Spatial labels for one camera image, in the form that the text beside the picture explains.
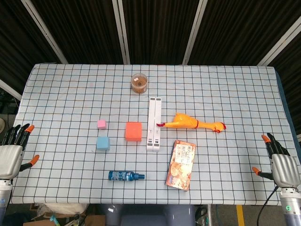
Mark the blue spray bottle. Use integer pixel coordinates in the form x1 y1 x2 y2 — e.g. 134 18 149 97
108 170 146 182

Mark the clear jar of rubber bands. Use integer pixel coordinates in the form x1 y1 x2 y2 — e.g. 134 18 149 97
131 73 149 94

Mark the brown cardboard box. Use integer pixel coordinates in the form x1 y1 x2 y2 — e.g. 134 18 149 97
84 214 106 226

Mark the metal table leg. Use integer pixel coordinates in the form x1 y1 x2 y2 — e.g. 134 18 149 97
206 204 214 226

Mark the orange cookie box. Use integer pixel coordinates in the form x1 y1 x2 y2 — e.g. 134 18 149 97
165 139 197 192

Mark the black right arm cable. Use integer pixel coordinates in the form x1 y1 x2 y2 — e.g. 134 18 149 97
256 186 282 226

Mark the checkered light blue tablecloth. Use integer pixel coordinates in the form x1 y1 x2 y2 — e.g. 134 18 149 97
10 63 301 206

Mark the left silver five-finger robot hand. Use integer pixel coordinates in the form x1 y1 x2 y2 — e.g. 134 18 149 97
0 123 40 181

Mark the white folding stand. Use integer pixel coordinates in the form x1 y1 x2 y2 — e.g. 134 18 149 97
145 96 163 153

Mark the white frame post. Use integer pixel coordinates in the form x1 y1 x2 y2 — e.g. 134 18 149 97
182 0 208 65
112 0 131 65
20 0 69 65
0 79 23 101
256 16 301 66

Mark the light blue block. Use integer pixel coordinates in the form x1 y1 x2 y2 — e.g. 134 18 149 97
95 136 111 151

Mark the dark brown curtain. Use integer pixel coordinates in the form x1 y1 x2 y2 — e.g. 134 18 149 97
0 0 301 142

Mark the large orange foam block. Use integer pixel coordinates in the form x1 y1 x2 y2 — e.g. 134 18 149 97
125 121 143 143

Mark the yellow rubber chicken toy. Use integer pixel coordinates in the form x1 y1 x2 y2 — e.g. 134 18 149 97
156 112 227 134

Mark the grey-blue robot torso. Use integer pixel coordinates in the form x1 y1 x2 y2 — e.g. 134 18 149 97
104 203 196 226

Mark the white plastic bag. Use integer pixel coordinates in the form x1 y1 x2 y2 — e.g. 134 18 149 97
43 203 89 215

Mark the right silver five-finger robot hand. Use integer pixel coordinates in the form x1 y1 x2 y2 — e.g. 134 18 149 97
252 133 301 189

